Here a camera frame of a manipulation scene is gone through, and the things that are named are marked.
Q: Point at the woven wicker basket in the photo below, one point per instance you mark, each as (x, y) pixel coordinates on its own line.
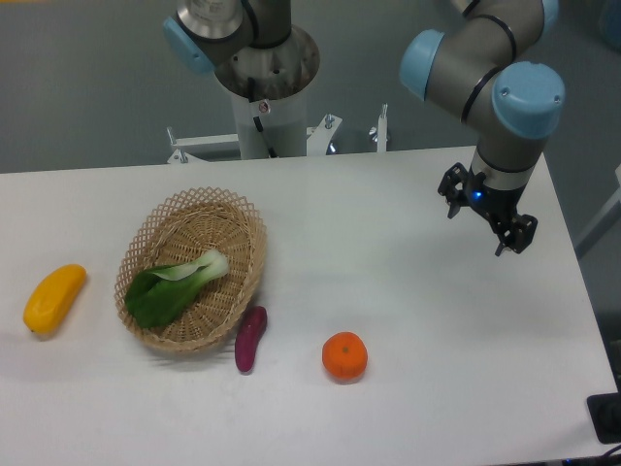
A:
(179, 230)

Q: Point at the orange tangerine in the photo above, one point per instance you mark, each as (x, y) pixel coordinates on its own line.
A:
(344, 356)

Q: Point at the green bok choy vegetable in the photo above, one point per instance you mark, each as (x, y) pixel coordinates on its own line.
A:
(158, 295)

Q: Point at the white frame at right edge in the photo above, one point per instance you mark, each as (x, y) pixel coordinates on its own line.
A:
(607, 215)

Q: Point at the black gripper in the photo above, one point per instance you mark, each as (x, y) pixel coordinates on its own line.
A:
(499, 207)

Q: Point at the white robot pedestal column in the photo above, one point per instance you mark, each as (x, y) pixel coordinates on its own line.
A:
(279, 124)

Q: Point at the purple sweet potato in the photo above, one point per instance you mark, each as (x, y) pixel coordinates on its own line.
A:
(250, 332)

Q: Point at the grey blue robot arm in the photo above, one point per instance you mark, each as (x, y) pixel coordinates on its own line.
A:
(266, 64)

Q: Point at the white metal base frame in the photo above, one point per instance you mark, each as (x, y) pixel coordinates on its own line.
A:
(320, 140)

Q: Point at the black device at table corner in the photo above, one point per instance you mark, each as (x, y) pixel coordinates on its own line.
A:
(604, 410)

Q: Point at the yellow mango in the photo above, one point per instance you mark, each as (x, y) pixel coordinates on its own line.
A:
(53, 298)

